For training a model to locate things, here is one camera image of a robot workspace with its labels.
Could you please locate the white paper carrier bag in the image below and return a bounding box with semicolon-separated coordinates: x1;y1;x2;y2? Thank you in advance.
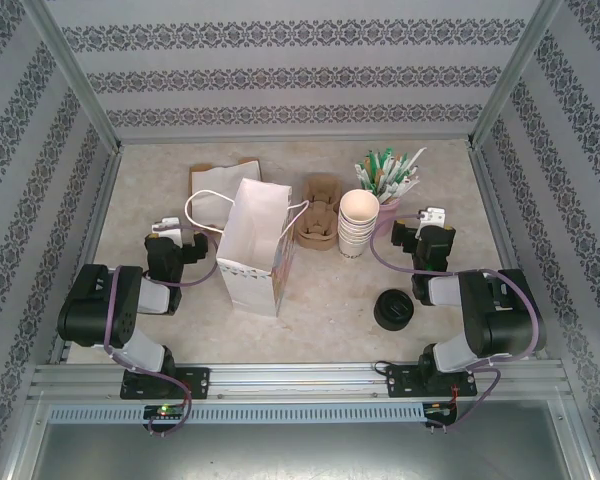
184;178;312;320

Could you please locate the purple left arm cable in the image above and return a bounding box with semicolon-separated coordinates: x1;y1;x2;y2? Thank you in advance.
102;222;219;439

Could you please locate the black plastic cup lid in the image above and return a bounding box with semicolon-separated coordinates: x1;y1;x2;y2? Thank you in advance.
374;288;413;319

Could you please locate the white paper cup stack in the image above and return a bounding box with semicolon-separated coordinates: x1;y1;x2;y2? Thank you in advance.
338;217;379;261

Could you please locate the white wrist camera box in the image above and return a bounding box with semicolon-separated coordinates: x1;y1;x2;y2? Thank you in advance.
418;206;449;228
151;216;182;235

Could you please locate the small circuit board green LED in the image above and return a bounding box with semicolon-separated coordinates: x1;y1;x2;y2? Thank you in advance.
144;404;187;420

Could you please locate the pink straw holder cup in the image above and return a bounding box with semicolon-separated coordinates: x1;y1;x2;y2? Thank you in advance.
374;195;401;239

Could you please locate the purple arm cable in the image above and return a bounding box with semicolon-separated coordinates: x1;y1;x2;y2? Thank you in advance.
369;212;540;436
102;222;219;439

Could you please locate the black cup lid stack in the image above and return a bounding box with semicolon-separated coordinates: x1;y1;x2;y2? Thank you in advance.
373;302;414;332

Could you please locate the long aluminium base rail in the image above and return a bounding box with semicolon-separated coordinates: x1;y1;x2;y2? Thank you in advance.
29;363;566;401

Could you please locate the aluminium frame post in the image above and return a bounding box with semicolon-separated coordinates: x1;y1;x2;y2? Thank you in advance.
22;0;126;154
467;0;566;151

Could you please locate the grey metal sheet panel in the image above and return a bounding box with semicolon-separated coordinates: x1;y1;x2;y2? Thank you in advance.
9;422;594;480

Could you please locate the aluminium side rail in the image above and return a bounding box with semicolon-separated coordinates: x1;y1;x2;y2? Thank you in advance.
467;144;566;361
49;147;124;365

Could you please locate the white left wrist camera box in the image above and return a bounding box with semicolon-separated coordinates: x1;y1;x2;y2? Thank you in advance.
151;216;182;235

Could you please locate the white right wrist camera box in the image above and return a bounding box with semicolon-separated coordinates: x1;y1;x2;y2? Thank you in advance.
418;206;449;228

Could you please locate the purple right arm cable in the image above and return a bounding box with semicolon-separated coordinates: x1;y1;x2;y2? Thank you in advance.
369;212;540;436

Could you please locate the white slotted cable duct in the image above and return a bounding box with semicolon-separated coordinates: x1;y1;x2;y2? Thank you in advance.
47;403;426;425

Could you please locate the flat folded paper bag stack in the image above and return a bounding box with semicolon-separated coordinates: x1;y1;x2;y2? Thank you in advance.
188;157;264;234

